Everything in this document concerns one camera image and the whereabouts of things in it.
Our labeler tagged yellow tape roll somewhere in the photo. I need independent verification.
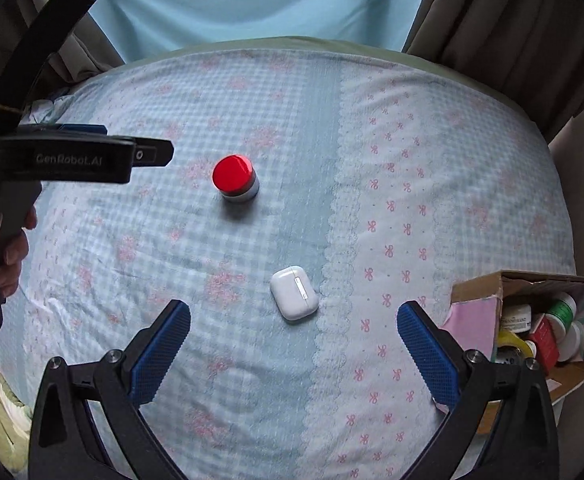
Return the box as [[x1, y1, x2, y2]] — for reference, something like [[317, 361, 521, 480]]
[[497, 330, 525, 351]]

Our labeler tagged red capped small bottle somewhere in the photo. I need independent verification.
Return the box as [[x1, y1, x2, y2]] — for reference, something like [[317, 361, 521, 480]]
[[211, 154, 259, 203]]

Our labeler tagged white earbuds case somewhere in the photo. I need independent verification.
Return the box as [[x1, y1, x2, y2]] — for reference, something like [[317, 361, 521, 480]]
[[269, 266, 319, 323]]

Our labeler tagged white round jar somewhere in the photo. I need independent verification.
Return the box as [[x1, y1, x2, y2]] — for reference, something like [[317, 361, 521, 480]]
[[557, 321, 584, 363]]

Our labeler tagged person's left hand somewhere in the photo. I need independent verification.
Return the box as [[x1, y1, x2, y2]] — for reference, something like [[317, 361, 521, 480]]
[[0, 206, 37, 298]]

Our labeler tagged cardboard box with pink lining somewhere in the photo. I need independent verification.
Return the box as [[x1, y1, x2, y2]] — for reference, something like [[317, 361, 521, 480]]
[[443, 268, 584, 436]]

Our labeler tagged white pill bottle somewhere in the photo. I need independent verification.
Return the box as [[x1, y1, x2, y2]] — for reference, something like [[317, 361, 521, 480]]
[[497, 341, 537, 365]]

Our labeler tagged white jar with black lid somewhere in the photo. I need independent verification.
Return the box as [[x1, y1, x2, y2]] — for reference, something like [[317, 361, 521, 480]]
[[500, 304, 532, 334]]

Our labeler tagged red rectangular box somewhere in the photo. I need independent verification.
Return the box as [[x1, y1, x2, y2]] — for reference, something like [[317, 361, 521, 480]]
[[527, 314, 558, 374]]

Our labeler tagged green lidded jar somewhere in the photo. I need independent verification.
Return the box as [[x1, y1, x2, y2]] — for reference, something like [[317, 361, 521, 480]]
[[546, 292, 577, 330]]

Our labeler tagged checkered floral bed sheet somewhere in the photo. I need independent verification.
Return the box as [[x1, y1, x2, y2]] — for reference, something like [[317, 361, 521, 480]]
[[0, 49, 575, 479]]

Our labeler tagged beige curtain right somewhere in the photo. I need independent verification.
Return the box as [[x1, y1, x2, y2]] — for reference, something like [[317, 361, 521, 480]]
[[403, 0, 584, 141]]

